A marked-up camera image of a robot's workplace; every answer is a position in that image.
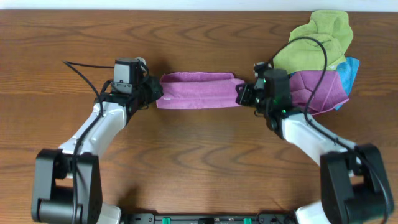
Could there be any purple crumpled cloth in pile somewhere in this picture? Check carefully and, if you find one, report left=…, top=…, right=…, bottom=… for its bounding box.
left=289, top=70, right=337, bottom=115

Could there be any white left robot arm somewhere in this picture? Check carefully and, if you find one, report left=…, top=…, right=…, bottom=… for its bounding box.
left=31, top=76, right=163, bottom=224

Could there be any blue microfiber cloth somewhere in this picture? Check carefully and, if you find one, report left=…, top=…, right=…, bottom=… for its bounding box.
left=331, top=57, right=360, bottom=110

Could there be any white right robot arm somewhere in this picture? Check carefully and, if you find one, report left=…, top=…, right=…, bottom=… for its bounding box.
left=236, top=80, right=394, bottom=223

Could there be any purple microfiber cloth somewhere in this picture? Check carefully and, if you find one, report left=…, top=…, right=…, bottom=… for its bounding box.
left=156, top=72, right=244, bottom=110

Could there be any green microfiber cloth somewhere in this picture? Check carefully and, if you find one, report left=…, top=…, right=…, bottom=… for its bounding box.
left=273, top=10, right=353, bottom=73

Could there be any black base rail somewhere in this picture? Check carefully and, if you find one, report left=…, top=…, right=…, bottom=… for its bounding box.
left=119, top=213, right=298, bottom=224

